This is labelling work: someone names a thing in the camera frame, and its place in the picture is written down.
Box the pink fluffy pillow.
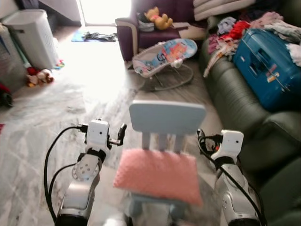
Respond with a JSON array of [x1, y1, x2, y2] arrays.
[[112, 148, 204, 207]]

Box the dark green leather sofa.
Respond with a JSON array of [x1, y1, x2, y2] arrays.
[[199, 0, 301, 226]]

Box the light blue small chair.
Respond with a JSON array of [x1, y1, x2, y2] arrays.
[[122, 99, 208, 223]]

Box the colourful baby bouncer seat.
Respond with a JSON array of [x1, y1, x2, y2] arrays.
[[132, 38, 198, 92]]

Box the blue hard suitcase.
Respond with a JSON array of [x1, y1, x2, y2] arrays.
[[232, 28, 301, 113]]

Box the purple armchair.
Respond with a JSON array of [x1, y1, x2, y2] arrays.
[[115, 0, 208, 62]]

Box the red and white plush toy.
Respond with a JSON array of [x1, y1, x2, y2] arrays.
[[25, 66, 55, 88]]

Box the blue floor mat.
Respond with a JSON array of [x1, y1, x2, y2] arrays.
[[71, 30, 119, 43]]

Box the red garment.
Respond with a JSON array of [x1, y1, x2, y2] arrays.
[[219, 20, 251, 41]]

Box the yellow plush toy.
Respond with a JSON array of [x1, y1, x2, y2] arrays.
[[144, 7, 174, 31]]

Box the white folded cloth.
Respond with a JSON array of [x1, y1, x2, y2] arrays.
[[285, 42, 301, 67]]

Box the white stacked cushions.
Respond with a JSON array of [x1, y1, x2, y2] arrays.
[[193, 0, 257, 22]]

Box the grey mesh basket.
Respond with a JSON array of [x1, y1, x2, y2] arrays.
[[0, 24, 27, 93]]

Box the pink garment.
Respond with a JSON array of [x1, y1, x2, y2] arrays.
[[249, 11, 285, 30]]

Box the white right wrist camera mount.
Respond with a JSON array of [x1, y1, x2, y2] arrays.
[[213, 130, 245, 161]]

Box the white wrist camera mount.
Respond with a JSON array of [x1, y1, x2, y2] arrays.
[[213, 130, 245, 161], [86, 119, 111, 151]]

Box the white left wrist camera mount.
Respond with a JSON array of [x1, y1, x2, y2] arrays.
[[86, 119, 111, 151]]

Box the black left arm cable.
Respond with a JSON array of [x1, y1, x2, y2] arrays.
[[44, 124, 89, 223]]

